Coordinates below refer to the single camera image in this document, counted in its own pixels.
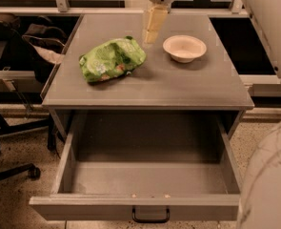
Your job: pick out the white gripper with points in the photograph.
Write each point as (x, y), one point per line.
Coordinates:
(157, 19)

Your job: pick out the green rice chip bag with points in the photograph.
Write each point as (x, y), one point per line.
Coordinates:
(112, 59)

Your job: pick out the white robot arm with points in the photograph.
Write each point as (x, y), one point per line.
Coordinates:
(260, 201)

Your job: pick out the dark bag with white lining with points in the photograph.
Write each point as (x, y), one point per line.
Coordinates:
(46, 45)

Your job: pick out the metal window railing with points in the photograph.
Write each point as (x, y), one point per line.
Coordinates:
(114, 0)

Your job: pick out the black office chair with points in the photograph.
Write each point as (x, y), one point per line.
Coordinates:
(21, 79)

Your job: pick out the grey open top drawer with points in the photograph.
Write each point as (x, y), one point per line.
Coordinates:
(114, 162)

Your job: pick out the black drawer handle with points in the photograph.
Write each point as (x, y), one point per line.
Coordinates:
(150, 215)

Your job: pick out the white bowl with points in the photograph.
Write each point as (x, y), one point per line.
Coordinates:
(184, 48)

